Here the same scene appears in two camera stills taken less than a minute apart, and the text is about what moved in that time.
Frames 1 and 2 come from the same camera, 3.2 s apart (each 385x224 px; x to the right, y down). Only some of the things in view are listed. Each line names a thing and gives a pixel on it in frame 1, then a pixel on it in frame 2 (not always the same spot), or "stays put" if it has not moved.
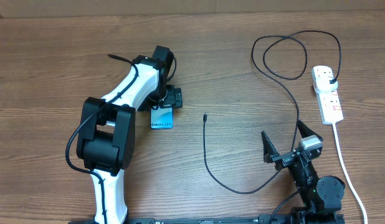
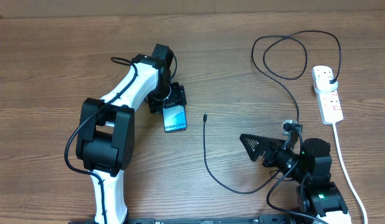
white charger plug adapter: (323, 85) stays put
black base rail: (268, 219) stays put
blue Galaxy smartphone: (161, 119) → (174, 118)
